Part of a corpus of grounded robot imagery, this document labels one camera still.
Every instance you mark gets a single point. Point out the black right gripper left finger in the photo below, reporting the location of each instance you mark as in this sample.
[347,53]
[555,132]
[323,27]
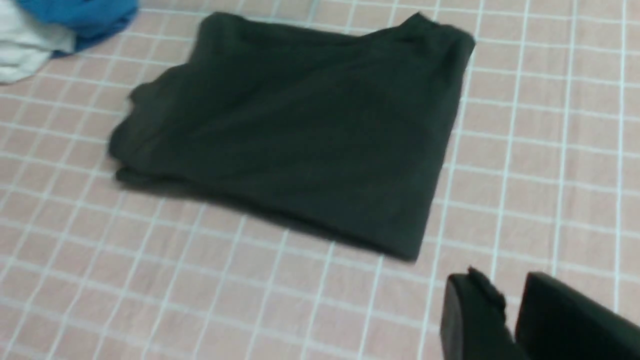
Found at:
[473,321]

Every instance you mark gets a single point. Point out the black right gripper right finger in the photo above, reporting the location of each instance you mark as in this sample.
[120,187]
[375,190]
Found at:
[557,322]

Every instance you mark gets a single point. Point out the dark gray long-sleeve shirt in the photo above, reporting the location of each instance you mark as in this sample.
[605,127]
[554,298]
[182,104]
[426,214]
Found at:
[339,135]

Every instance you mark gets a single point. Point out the crumpled blue garment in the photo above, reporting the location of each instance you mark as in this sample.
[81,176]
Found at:
[92,21]

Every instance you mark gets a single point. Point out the crumpled white garment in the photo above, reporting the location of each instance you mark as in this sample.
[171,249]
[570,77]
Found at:
[26,43]

